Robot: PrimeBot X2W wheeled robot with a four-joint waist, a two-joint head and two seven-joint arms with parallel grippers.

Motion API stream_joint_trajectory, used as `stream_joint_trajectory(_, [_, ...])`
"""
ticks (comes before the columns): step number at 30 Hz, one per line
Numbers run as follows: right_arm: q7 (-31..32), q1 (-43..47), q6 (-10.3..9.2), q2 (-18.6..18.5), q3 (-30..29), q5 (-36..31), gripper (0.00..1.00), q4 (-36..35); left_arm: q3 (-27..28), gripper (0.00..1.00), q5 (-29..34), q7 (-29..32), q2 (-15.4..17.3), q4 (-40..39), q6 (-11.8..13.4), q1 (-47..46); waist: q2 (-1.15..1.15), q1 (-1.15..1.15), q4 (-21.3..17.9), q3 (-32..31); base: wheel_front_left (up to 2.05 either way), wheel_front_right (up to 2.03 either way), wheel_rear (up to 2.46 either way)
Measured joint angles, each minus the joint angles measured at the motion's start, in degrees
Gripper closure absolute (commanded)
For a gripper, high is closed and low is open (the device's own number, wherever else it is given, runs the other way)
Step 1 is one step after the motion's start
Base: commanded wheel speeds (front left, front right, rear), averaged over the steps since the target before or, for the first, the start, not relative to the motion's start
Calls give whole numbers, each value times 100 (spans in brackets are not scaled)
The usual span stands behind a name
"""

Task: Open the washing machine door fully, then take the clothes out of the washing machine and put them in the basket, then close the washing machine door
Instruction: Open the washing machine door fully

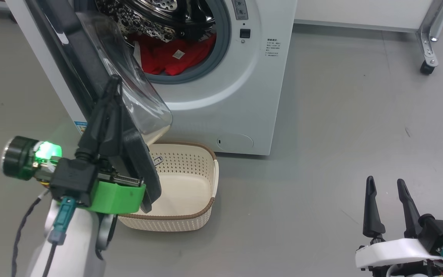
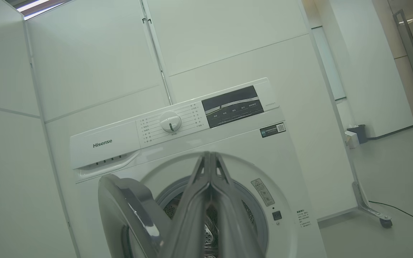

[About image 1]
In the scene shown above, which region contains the white front-load washing machine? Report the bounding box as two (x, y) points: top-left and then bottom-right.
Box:
(4, 0), (297, 156)

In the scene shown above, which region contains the metal stand with caster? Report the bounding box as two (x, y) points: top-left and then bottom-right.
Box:
(416, 0), (443, 75)

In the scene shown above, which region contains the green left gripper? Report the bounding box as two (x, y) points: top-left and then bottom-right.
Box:
(76, 75), (146, 214)

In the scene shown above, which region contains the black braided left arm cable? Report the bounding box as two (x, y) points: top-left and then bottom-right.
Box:
(11, 188), (51, 277)

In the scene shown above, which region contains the red garment white trim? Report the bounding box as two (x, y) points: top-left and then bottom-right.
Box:
(130, 33), (172, 74)
(164, 34), (217, 76)

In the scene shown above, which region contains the round white filter cover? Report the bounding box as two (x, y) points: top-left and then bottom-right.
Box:
(217, 133), (254, 150)

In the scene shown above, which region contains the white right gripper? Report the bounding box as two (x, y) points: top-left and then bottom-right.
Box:
(355, 176), (443, 270)

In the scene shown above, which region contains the cream perforated laundry basket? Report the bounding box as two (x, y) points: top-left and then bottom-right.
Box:
(118, 141), (219, 232)

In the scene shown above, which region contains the washing machine glass door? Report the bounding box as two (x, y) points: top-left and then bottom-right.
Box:
(25, 0), (174, 214)

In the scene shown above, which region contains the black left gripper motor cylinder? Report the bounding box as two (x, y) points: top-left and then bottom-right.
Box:
(2, 136), (63, 181)

